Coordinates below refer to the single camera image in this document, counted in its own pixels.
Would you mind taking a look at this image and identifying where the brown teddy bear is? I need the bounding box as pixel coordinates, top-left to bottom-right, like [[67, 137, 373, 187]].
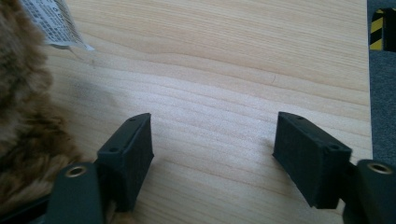
[[0, 0, 95, 218]]

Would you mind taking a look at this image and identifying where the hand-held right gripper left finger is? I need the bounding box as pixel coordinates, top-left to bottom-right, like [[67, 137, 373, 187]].
[[96, 113, 155, 213]]

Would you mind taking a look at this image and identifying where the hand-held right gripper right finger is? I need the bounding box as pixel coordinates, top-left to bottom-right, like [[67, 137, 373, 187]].
[[272, 111, 353, 209]]

